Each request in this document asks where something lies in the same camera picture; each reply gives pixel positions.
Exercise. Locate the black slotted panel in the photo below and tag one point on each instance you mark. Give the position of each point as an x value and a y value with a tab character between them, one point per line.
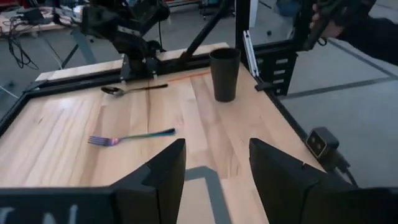
276	71

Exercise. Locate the small black table-level camera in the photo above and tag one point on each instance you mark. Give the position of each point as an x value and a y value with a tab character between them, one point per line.
320	143

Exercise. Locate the person's hand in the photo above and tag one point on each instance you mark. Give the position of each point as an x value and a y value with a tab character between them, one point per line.
326	29

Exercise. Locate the cluttered wooden background table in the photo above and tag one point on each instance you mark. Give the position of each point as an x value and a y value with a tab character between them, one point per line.
37	25

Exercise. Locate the dark tall cup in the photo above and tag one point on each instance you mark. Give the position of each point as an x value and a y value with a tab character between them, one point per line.
224	77

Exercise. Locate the white aluminium bar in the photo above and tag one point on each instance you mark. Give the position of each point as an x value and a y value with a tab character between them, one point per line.
251	54

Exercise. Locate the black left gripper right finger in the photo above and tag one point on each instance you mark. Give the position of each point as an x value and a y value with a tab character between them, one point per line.
280	186

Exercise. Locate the silver metal spoon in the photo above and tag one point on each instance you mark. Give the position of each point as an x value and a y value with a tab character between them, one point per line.
115	91

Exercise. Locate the black vertical frame post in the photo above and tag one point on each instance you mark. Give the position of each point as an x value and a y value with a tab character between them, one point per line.
242	18

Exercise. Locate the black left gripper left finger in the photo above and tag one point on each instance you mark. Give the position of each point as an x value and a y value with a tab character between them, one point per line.
158	186

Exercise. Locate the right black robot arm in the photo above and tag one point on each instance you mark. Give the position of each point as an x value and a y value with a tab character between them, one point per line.
127	28

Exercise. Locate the black diagonal frame strut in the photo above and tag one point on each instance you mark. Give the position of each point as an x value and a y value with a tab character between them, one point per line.
203	31

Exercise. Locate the black hand-held device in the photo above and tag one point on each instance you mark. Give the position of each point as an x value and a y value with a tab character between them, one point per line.
339	11

